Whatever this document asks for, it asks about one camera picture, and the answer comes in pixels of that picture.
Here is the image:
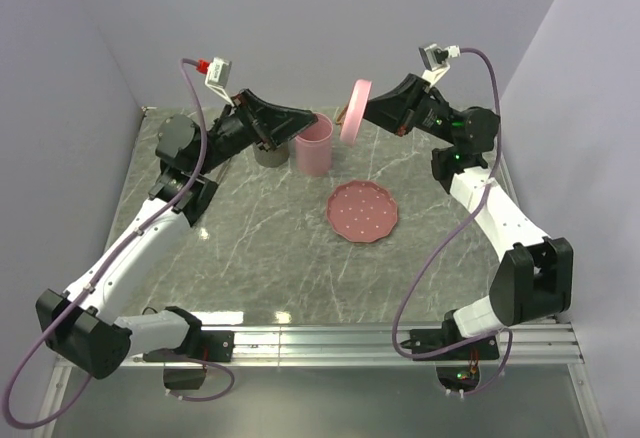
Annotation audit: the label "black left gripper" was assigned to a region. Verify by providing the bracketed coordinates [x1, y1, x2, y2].
[195, 88, 319, 175]

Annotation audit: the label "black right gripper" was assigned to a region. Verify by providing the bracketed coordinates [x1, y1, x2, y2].
[352, 74, 458, 147]

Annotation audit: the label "pink round lid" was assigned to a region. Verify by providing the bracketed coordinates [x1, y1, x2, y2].
[336, 79, 372, 145]

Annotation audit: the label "metal tongs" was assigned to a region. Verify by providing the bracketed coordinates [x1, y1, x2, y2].
[214, 105, 236, 183]

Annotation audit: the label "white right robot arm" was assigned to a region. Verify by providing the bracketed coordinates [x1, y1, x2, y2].
[340, 74, 574, 359]

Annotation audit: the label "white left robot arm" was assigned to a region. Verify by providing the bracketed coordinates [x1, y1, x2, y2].
[36, 89, 317, 379]

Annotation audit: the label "grey lunch box cup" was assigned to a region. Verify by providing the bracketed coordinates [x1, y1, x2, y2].
[252, 143, 290, 168]

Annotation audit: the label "pink lunch box cup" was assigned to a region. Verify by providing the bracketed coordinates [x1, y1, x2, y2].
[294, 113, 333, 177]

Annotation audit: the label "pink dotted plate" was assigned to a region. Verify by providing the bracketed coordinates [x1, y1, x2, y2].
[325, 180, 399, 244]

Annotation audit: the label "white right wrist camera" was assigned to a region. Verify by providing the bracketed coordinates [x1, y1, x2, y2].
[419, 43, 460, 87]

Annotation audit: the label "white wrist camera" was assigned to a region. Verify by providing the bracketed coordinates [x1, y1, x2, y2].
[419, 43, 460, 87]
[205, 57, 233, 105]

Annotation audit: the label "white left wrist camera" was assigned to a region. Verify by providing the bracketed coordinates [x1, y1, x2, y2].
[205, 57, 233, 105]

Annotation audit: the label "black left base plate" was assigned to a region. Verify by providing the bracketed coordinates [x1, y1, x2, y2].
[142, 330, 235, 363]

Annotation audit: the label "aluminium mounting rail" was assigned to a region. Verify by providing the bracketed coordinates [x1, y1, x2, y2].
[54, 321, 585, 370]

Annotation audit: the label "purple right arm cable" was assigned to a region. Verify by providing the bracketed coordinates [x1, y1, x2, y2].
[392, 46, 514, 398]

